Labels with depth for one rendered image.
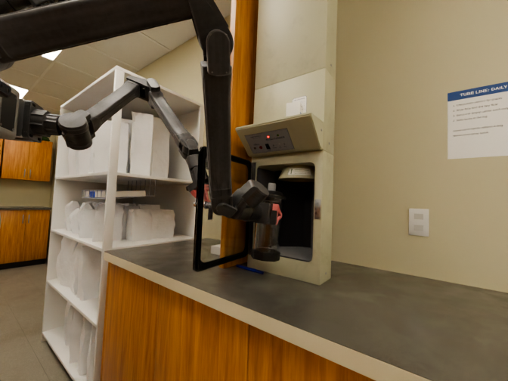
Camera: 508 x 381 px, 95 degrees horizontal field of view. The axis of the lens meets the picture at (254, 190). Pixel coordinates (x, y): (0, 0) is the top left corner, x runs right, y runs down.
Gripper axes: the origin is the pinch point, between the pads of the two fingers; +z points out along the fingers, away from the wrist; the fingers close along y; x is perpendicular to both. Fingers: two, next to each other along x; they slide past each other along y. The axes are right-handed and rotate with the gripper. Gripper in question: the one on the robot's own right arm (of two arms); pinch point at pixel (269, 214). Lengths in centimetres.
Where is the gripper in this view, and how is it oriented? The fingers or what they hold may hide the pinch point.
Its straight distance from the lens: 85.1
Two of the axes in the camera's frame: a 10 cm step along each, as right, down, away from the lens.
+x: -1.1, 9.9, -1.1
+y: -8.2, -0.3, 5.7
